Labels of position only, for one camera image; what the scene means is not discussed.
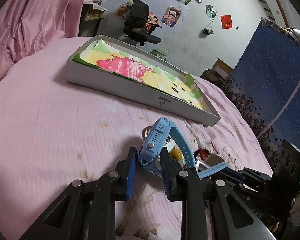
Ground colourful drawing paper liner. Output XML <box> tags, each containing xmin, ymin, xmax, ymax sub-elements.
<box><xmin>72</xmin><ymin>40</ymin><xmax>209</xmax><ymax>111</ymax></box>

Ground cartoon glasses poster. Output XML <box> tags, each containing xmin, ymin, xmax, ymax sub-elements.
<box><xmin>145</xmin><ymin>12</ymin><xmax>160</xmax><ymax>31</ymax></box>

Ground anime character poster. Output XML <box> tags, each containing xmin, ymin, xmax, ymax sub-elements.
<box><xmin>161</xmin><ymin>7</ymin><xmax>182</xmax><ymax>27</ymax></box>

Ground wooden desk shelf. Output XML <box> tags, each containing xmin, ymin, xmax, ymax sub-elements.
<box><xmin>78</xmin><ymin>0</ymin><xmax>108</xmax><ymax>37</ymax></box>

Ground red paper square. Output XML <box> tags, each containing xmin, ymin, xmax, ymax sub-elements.
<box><xmin>220</xmin><ymin>15</ymin><xmax>233</xmax><ymax>29</ymax></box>

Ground black office chair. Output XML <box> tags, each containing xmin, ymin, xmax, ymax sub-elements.
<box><xmin>123</xmin><ymin>0</ymin><xmax>161</xmax><ymax>47</ymax></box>

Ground blue starry fabric panel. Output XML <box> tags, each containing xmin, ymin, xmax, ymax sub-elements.
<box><xmin>222</xmin><ymin>18</ymin><xmax>300</xmax><ymax>169</ymax></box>

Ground cardboard boxes by wall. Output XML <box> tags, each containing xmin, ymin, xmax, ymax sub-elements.
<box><xmin>200</xmin><ymin>58</ymin><xmax>234</xmax><ymax>88</ymax></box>

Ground brown hair tie yellow bead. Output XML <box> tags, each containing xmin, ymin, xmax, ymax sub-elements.
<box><xmin>142</xmin><ymin>126</ymin><xmax>183</xmax><ymax>161</ymax></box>

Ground red string bead bracelet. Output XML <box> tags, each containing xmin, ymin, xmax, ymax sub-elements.
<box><xmin>193</xmin><ymin>141</ymin><xmax>217</xmax><ymax>160</ymax></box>

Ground green hanging ornament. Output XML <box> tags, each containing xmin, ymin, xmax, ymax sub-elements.
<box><xmin>202</xmin><ymin>28</ymin><xmax>214</xmax><ymax>36</ymax></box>

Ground pink satin curtain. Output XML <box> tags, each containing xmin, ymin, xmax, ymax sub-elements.
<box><xmin>0</xmin><ymin>0</ymin><xmax>84</xmax><ymax>81</ymax></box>

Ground green plastic stool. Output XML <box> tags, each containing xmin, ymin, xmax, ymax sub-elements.
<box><xmin>151</xmin><ymin>49</ymin><xmax>167</xmax><ymax>61</ymax></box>

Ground pink bed quilt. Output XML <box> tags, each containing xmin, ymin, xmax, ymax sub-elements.
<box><xmin>0</xmin><ymin>38</ymin><xmax>272</xmax><ymax>239</ymax></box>

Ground blue smart watch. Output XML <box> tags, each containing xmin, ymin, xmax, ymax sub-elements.
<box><xmin>138</xmin><ymin>117</ymin><xmax>229</xmax><ymax>179</ymax></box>

